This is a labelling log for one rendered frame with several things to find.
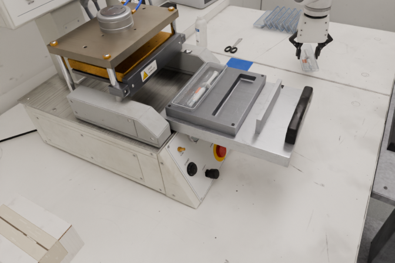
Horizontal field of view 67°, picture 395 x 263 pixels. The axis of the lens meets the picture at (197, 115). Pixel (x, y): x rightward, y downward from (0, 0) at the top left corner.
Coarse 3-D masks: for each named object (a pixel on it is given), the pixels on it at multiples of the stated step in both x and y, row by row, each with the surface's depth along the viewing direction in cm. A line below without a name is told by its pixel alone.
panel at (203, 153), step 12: (168, 144) 66; (180, 144) 70; (192, 144) 73; (204, 144) 76; (216, 144) 80; (180, 156) 69; (192, 156) 72; (204, 156) 76; (216, 156) 80; (180, 168) 69; (204, 168) 76; (216, 168) 80; (192, 180) 72; (204, 180) 75; (204, 192) 75
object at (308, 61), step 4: (304, 44) 117; (308, 44) 117; (304, 48) 115; (308, 48) 115; (304, 52) 113; (308, 52) 113; (312, 52) 112; (300, 56) 111; (304, 56) 111; (308, 56) 110; (312, 56) 110; (304, 60) 109; (308, 60) 108; (312, 60) 108; (304, 64) 107; (308, 64) 107; (312, 64) 106; (316, 64) 106; (304, 68) 105; (308, 68) 105; (312, 68) 105; (316, 68) 104
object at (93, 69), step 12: (156, 36) 76; (168, 36) 76; (144, 48) 72; (156, 48) 73; (72, 60) 70; (132, 60) 68; (72, 72) 73; (84, 72) 71; (96, 72) 68; (120, 72) 65
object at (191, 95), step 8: (208, 64) 75; (216, 64) 75; (200, 72) 72; (208, 72) 72; (216, 72) 72; (192, 80) 70; (200, 80) 70; (208, 80) 70; (184, 88) 68; (192, 88) 68; (200, 88) 68; (208, 88) 67; (184, 96) 66; (192, 96) 66; (200, 96) 65; (184, 104) 64; (192, 104) 63
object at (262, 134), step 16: (272, 96) 63; (288, 96) 69; (256, 112) 65; (272, 112) 65; (288, 112) 65; (176, 128) 66; (192, 128) 63; (240, 128) 62; (256, 128) 60; (272, 128) 61; (224, 144) 62; (240, 144) 59; (256, 144) 58; (272, 144) 58; (288, 144) 58; (272, 160) 58; (288, 160) 56
